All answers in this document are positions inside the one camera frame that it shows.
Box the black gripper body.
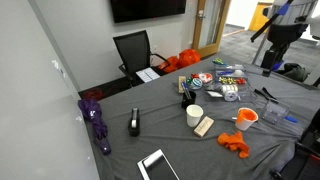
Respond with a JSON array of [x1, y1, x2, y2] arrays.
[[266, 22, 308, 52]]

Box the black pen holder cup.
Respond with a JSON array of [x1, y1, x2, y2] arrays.
[[180, 89, 197, 110]]

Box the dark bag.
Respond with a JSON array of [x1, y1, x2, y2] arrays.
[[279, 62, 311, 83]]

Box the yellow wooden cabinet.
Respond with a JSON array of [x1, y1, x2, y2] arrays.
[[248, 1, 275, 32]]

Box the blue marker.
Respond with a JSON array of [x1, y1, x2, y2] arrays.
[[284, 115, 299, 124]]

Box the red white gift bow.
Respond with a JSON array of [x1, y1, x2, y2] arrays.
[[198, 72, 214, 85]]

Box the wooden glass door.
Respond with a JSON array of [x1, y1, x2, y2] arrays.
[[191, 0, 232, 59]]

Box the blue green gift bow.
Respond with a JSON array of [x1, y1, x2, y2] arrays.
[[186, 77, 204, 91]]

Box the large orange plastic bag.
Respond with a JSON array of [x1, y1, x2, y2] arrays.
[[178, 48, 202, 69]]

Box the blue pen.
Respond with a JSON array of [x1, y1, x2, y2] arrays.
[[181, 81, 193, 100]]

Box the slim wooden stamp block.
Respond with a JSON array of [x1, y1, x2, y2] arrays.
[[177, 75, 187, 95]]

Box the wooden greetings stamp block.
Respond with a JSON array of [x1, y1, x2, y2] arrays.
[[193, 115, 215, 139]]

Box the small orange plastic bag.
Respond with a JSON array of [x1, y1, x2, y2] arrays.
[[159, 55, 181, 74]]

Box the white paper sheet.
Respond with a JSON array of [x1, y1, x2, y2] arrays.
[[135, 67, 162, 84]]

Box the grey table cloth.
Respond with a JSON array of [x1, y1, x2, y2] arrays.
[[85, 51, 320, 180]]

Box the black mesh office chair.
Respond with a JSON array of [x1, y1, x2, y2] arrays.
[[112, 29, 171, 89]]

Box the white framed black tablet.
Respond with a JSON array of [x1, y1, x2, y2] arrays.
[[136, 148, 181, 180]]

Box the purple folded umbrella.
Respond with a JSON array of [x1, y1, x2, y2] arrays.
[[78, 98, 112, 156]]

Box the black wire basket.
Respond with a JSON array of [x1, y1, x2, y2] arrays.
[[260, 99, 291, 125]]

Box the green blue handled scissors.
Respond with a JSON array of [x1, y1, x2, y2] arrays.
[[211, 58, 230, 67]]

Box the black wall television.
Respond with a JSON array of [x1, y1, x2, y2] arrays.
[[109, 0, 188, 24]]

